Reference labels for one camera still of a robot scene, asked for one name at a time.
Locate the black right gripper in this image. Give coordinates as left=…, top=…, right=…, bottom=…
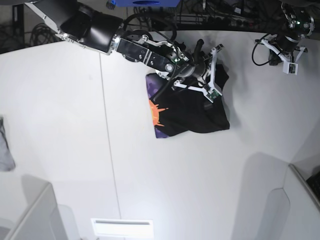
left=179, top=39, right=212, bottom=83

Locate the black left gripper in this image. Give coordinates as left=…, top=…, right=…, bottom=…
left=271, top=34, right=300, bottom=53

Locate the black T-shirt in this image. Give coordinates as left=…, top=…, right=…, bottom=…
left=145, top=73, right=230, bottom=139

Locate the white power strip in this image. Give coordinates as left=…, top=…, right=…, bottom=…
left=177, top=13, right=253, bottom=27

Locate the blue box at top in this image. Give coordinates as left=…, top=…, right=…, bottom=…
left=109, top=0, right=180, bottom=7

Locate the black keyboard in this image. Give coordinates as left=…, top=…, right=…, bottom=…
left=306, top=174, right=320, bottom=199

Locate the white bin lower right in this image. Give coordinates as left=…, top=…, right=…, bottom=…
left=259, top=164, right=320, bottom=240

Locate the white bin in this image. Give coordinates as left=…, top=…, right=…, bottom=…
left=259, top=164, right=320, bottom=240
left=0, top=183, right=68, bottom=240

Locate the grey cloth at left edge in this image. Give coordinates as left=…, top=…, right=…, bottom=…
left=0, top=117, right=16, bottom=172

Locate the white bin lower left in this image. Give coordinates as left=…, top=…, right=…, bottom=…
left=0, top=183, right=68, bottom=240

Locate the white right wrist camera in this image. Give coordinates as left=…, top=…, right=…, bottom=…
left=173, top=44, right=224, bottom=103

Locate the coiled black cable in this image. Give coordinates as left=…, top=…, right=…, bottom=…
left=29, top=22, right=51, bottom=47

